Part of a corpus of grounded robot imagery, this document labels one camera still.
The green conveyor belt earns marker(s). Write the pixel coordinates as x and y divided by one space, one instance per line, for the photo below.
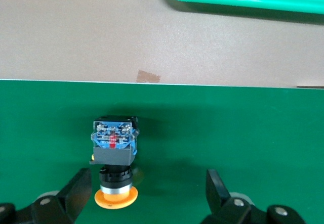
227 145

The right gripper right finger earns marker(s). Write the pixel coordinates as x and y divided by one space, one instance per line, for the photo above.
216 193

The yellow push button switch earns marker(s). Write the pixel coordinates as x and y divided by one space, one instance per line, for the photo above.
112 155

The brown tape piece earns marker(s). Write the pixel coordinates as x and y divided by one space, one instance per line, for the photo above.
148 77

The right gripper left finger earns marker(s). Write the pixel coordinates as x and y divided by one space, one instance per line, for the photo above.
76 191

